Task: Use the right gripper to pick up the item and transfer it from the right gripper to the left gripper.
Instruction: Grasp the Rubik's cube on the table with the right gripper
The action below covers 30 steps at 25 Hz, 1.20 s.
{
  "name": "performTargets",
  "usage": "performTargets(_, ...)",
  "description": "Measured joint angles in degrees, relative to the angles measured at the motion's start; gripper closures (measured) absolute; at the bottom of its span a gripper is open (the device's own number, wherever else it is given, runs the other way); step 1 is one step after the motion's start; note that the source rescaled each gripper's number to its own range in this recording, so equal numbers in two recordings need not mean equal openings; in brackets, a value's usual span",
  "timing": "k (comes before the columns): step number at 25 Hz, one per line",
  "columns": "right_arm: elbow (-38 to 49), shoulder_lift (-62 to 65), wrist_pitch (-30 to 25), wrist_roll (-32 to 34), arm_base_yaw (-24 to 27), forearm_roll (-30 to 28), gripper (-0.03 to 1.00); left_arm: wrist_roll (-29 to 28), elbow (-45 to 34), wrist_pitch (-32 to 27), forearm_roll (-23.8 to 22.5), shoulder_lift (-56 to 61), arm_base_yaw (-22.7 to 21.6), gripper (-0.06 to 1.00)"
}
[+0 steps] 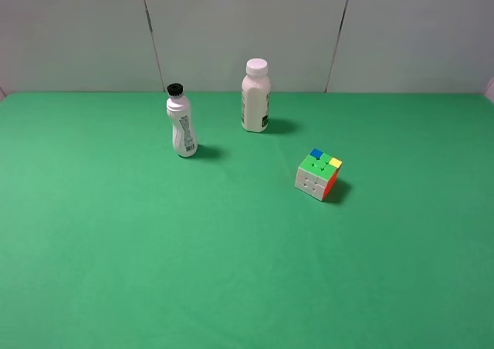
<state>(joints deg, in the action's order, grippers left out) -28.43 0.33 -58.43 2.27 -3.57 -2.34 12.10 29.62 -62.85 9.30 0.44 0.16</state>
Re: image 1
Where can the white bottle black cap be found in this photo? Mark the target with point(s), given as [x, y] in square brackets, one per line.
[184, 138]

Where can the multicolour puzzle cube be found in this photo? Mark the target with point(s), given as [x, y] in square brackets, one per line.
[317, 174]

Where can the green table cloth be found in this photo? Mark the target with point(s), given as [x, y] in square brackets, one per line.
[110, 240]

